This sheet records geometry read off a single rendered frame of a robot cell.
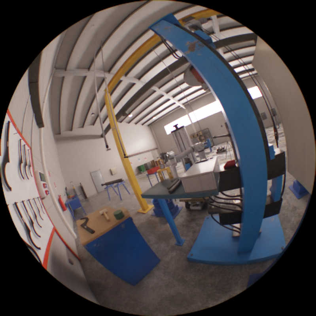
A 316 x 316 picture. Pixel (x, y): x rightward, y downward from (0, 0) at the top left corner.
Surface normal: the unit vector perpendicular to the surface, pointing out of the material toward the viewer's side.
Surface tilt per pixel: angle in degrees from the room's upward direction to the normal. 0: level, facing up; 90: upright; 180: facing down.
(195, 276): 0
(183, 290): 0
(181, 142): 90
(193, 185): 90
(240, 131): 90
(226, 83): 90
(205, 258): 0
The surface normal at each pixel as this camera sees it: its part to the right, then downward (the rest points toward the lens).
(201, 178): -0.58, 0.24
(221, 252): -0.35, -0.94
